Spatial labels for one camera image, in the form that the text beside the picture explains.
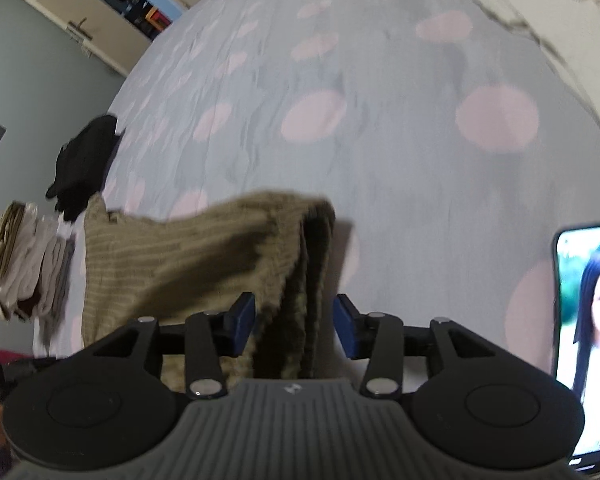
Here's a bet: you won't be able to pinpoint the olive striped folded shirt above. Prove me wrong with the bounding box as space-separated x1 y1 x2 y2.
0 201 37 291

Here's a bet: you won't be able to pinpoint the bed with polka dot sheet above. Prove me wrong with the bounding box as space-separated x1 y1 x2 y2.
30 0 600 393

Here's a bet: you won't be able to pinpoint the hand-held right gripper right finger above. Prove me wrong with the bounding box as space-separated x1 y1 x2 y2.
332 294 487 401

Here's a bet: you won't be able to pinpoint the smartphone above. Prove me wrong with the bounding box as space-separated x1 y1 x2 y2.
551 222 600 477

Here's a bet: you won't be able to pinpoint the olive ribbed garment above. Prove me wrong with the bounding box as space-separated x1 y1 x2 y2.
81 188 337 395

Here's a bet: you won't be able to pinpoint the black folded pants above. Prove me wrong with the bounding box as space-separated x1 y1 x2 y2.
45 113 126 222

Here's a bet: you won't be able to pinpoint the stack of folded light clothes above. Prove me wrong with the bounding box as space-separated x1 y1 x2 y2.
0 212 88 362

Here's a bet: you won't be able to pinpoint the cream door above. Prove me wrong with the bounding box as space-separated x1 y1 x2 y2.
0 0 153 77

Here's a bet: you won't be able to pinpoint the white garment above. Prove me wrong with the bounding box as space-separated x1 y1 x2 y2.
467 0 600 161

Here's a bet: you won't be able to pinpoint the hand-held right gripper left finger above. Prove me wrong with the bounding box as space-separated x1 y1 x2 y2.
92 291 257 401

